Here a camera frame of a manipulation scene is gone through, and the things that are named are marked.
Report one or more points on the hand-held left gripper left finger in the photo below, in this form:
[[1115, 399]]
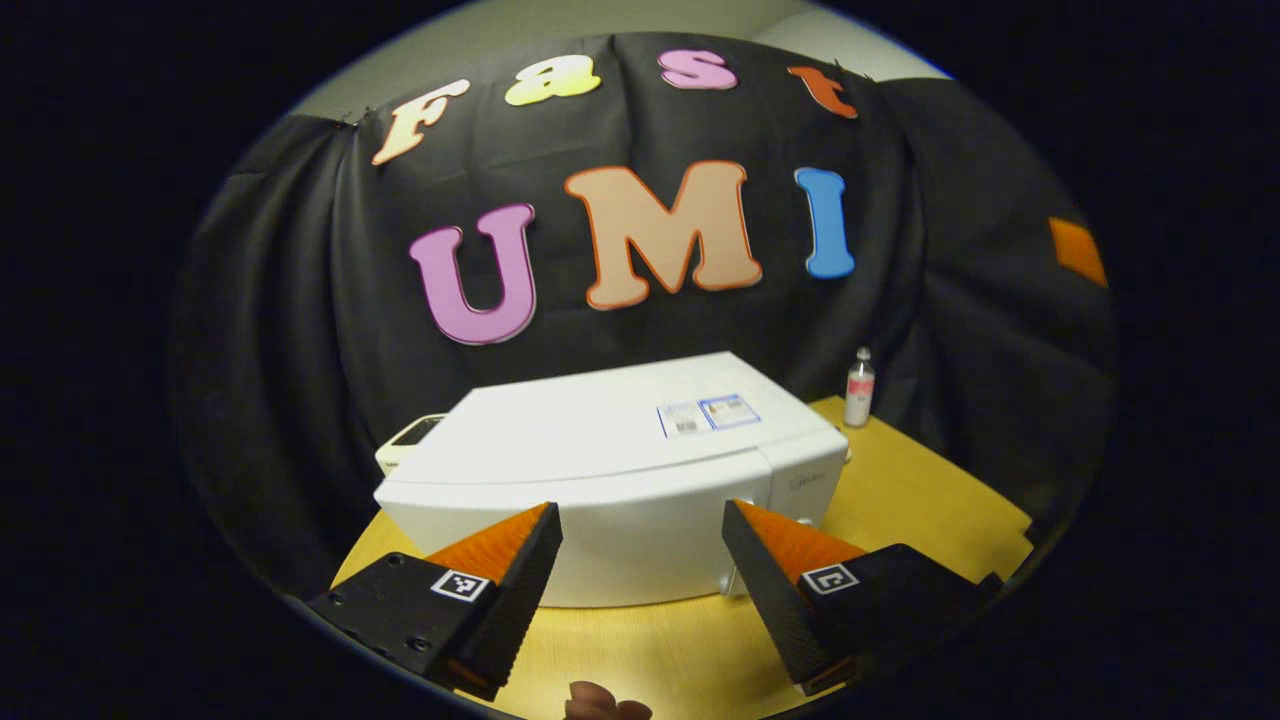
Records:
[[515, 600]]

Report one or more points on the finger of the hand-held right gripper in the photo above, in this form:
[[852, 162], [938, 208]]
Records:
[[1078, 250]]

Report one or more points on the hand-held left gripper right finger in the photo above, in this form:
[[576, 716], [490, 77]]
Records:
[[775, 600]]

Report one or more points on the white microwave oven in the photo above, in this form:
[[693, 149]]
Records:
[[580, 450]]

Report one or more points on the white toaster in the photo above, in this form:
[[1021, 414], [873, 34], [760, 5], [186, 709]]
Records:
[[405, 440]]

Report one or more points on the small clear pink-label bottle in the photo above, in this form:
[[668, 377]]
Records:
[[860, 390]]

